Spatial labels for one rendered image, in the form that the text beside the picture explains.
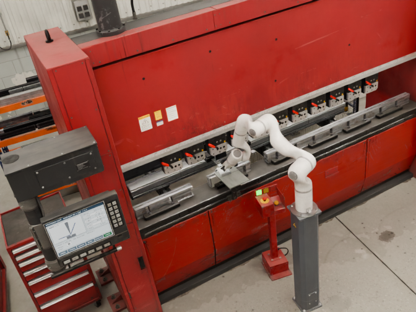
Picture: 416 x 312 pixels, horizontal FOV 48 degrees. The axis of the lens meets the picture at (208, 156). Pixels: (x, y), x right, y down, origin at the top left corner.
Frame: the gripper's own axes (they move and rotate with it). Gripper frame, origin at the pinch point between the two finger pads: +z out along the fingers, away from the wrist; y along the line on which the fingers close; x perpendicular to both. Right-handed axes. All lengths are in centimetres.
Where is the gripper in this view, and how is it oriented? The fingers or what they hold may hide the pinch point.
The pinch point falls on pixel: (227, 168)
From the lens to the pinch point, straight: 372.8
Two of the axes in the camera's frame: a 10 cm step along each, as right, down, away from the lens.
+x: 4.4, 8.6, -2.5
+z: -1.9, 3.6, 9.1
